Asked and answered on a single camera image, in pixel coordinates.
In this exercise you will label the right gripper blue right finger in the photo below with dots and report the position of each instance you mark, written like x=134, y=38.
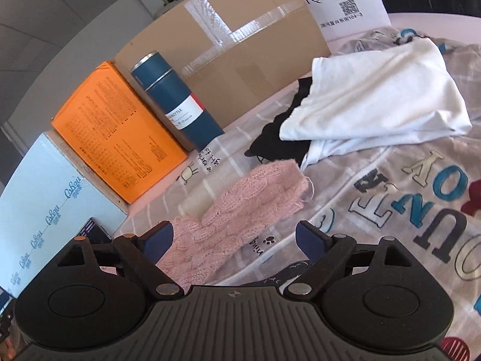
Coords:
x=312, y=241

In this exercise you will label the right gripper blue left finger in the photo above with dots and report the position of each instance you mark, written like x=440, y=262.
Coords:
x=156, y=242

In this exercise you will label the pink knitted sweater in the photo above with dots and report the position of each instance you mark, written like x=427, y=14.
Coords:
x=268, y=194

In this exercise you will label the grey cartoon print bedsheet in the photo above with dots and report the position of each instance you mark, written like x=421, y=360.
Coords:
x=225, y=165

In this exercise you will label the smartphone playing video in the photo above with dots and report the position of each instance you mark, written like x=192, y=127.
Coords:
x=95, y=233

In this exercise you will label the black garment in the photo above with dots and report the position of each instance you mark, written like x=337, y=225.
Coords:
x=269, y=147

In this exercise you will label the light blue Cabau box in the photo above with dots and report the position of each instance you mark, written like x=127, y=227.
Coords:
x=49, y=198

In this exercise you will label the grey lettered sweatshirt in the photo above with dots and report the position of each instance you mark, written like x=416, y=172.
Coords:
x=463, y=64

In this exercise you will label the dark blue vacuum bottle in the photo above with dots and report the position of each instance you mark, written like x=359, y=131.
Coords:
x=180, y=106

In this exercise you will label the orange printed box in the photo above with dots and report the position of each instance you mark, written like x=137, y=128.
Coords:
x=108, y=125

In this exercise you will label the white t-shirt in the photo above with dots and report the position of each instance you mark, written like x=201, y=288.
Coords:
x=400, y=95

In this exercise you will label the large brown cardboard box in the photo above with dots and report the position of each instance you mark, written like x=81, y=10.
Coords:
x=232, y=54

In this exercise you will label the white paper bag with QR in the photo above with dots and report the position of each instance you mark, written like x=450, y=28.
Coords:
x=342, y=18

